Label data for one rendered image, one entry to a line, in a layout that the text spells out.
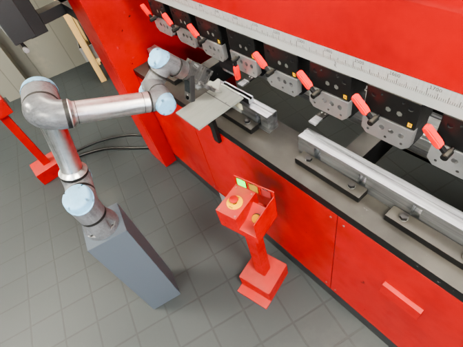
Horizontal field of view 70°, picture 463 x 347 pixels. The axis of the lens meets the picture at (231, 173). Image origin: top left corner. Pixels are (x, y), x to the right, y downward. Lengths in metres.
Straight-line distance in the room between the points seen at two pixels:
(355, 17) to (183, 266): 1.76
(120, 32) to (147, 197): 1.19
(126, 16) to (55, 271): 1.74
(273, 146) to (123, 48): 1.18
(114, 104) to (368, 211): 0.95
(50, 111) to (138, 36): 1.18
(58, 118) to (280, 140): 0.87
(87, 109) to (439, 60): 0.98
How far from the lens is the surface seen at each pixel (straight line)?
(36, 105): 1.21
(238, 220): 1.40
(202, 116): 1.50
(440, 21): 0.83
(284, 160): 1.40
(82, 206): 1.41
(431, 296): 1.31
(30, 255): 2.89
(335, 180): 1.29
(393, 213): 1.24
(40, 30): 2.63
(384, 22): 0.89
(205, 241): 2.27
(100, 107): 1.20
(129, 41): 2.24
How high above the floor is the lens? 1.93
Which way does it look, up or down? 49 degrees down
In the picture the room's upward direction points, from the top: 17 degrees counter-clockwise
